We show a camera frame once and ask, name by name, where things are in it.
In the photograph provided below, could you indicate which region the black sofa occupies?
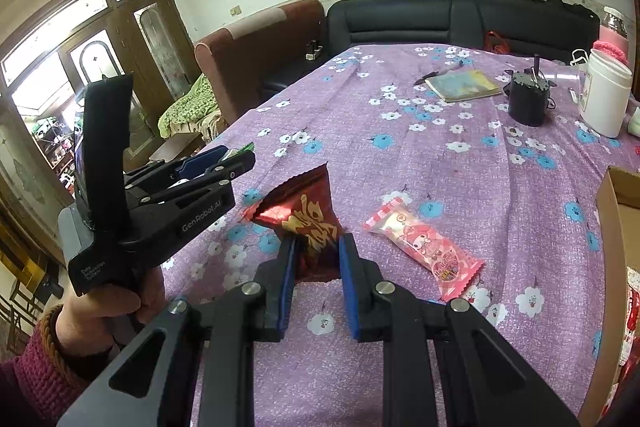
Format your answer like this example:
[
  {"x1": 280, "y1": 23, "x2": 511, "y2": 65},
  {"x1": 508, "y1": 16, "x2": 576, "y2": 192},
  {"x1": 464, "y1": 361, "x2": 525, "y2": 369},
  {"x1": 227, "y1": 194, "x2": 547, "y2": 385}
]
[{"x1": 260, "y1": 0, "x2": 601, "y2": 95}]

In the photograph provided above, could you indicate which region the wooden glass door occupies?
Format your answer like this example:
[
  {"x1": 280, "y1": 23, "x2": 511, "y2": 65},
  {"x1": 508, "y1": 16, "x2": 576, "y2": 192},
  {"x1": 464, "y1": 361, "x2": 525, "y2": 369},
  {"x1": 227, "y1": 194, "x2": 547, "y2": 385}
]
[{"x1": 0, "y1": 0, "x2": 201, "y2": 258}]

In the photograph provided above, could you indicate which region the brown armchair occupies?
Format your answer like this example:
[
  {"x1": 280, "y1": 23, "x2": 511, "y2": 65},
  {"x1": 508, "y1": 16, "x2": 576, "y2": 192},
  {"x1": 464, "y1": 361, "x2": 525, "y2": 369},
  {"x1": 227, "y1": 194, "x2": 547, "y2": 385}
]
[{"x1": 194, "y1": 0, "x2": 326, "y2": 128}]

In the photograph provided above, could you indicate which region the person's left hand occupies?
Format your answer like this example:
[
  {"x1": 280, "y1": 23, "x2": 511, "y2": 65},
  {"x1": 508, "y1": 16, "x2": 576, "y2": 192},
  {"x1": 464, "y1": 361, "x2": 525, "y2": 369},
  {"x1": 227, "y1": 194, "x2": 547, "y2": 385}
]
[{"x1": 54, "y1": 264, "x2": 167, "y2": 349}]

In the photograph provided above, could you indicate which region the white red snack packet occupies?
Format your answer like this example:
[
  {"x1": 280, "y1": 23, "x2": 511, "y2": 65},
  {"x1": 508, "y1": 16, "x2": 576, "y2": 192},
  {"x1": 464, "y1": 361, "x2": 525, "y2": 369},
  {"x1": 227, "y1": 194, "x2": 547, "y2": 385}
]
[{"x1": 622, "y1": 272, "x2": 640, "y2": 408}]

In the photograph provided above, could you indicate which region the green patterned blanket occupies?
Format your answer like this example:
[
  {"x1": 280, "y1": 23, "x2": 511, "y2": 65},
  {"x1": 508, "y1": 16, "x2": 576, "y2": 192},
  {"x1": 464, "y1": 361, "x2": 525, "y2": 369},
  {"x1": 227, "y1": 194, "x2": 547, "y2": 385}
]
[{"x1": 157, "y1": 74, "x2": 223, "y2": 140}]

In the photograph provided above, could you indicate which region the person's left forearm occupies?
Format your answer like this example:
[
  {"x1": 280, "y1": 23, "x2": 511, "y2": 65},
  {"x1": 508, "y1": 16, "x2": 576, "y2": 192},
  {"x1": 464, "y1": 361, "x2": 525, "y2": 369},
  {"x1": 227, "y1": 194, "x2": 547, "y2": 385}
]
[{"x1": 0, "y1": 304, "x2": 118, "y2": 427}]

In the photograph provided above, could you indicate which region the pink lidded jar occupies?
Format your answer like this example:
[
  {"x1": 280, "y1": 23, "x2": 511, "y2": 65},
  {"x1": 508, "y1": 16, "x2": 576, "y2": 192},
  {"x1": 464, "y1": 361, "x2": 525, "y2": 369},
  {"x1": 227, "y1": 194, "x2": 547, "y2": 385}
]
[{"x1": 592, "y1": 6, "x2": 630, "y2": 68}]

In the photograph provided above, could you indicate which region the red bag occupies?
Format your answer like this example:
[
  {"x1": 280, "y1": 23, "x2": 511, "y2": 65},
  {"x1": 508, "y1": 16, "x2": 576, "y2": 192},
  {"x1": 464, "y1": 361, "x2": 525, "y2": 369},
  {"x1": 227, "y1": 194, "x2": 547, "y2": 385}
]
[{"x1": 482, "y1": 31, "x2": 511, "y2": 55}]

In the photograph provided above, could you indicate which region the white plastic jar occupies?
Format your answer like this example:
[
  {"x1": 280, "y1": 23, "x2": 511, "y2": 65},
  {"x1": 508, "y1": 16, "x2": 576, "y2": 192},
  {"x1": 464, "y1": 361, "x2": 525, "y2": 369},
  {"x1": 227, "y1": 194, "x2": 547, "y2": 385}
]
[{"x1": 579, "y1": 48, "x2": 633, "y2": 138}]

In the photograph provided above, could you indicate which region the worn notebook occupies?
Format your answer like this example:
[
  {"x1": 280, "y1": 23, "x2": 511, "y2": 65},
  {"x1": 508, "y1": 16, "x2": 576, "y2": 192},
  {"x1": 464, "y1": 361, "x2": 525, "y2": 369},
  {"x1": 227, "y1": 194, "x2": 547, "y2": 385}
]
[{"x1": 424, "y1": 69, "x2": 503, "y2": 104}]

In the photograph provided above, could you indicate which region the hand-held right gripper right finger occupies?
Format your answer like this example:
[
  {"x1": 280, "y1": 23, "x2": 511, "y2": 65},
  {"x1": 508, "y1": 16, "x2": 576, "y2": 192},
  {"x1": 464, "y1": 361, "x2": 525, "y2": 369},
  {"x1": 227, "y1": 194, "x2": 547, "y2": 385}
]
[{"x1": 337, "y1": 233, "x2": 581, "y2": 427}]

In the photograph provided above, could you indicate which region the pink cartoon snack packet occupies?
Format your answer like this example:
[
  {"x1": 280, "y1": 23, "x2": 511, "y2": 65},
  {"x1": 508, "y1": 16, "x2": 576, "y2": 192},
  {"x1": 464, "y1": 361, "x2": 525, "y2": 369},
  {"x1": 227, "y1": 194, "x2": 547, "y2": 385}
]
[{"x1": 362, "y1": 194, "x2": 486, "y2": 303}]

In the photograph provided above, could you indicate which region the black pen holder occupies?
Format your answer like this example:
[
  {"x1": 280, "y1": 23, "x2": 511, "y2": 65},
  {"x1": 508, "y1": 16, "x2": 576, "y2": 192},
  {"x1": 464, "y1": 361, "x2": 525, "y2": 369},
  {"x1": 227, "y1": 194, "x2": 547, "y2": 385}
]
[{"x1": 504, "y1": 54, "x2": 557, "y2": 128}]

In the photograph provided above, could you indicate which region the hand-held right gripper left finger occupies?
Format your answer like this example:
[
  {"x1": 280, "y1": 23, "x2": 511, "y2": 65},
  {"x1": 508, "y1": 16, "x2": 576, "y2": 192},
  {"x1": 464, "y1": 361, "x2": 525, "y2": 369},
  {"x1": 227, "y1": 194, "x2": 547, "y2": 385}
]
[{"x1": 57, "y1": 234, "x2": 300, "y2": 427}]

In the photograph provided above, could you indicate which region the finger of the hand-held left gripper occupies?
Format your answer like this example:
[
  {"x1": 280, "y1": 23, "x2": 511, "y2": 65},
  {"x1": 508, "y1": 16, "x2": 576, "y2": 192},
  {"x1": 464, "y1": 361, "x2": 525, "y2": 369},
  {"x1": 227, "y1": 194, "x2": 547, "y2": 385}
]
[
  {"x1": 121, "y1": 150, "x2": 257, "y2": 254},
  {"x1": 122, "y1": 145, "x2": 231, "y2": 188}
]

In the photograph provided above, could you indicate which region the dark pen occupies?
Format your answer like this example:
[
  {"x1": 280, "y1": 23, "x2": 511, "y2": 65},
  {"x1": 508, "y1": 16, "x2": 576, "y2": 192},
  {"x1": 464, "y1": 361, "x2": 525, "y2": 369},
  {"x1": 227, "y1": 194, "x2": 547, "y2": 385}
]
[{"x1": 414, "y1": 59, "x2": 473, "y2": 86}]

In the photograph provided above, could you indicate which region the purple floral tablecloth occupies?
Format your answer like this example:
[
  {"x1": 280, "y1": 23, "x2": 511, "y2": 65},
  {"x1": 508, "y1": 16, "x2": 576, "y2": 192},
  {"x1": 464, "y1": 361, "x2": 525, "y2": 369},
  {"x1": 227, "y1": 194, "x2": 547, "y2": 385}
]
[{"x1": 160, "y1": 43, "x2": 640, "y2": 427}]

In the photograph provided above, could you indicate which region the cardboard box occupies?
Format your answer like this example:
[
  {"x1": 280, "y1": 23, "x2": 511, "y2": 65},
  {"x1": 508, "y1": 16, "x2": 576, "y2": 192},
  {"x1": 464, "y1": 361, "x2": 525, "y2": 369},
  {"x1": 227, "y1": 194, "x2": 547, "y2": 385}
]
[{"x1": 580, "y1": 165, "x2": 640, "y2": 427}]

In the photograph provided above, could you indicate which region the red foil packet gold print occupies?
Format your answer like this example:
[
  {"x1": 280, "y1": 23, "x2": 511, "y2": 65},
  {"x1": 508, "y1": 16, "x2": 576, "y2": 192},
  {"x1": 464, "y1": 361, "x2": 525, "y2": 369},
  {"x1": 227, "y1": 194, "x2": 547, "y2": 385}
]
[{"x1": 241, "y1": 163, "x2": 343, "y2": 285}]

